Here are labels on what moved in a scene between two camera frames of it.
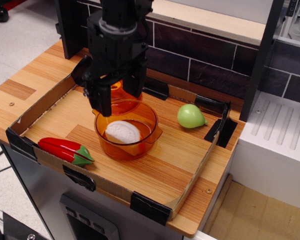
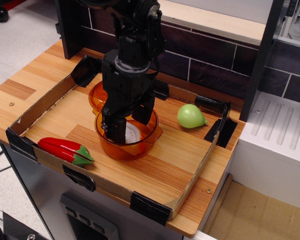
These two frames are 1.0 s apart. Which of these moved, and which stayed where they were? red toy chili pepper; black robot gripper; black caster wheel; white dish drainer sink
Moved: black robot gripper
Stayed: red toy chili pepper; black caster wheel; white dish drainer sink
